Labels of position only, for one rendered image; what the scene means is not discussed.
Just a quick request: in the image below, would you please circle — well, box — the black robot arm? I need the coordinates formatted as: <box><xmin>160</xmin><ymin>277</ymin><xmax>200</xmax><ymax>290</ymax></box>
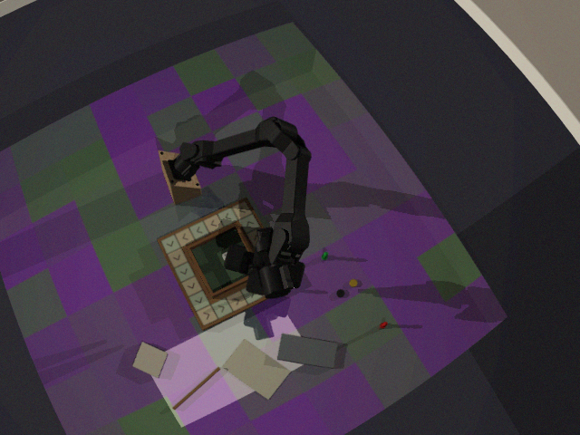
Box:
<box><xmin>168</xmin><ymin>117</ymin><xmax>312</xmax><ymax>298</ymax></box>

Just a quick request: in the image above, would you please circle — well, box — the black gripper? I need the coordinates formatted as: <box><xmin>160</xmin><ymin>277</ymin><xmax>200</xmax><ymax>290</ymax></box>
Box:
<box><xmin>224</xmin><ymin>244</ymin><xmax>305</xmax><ymax>288</ymax></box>

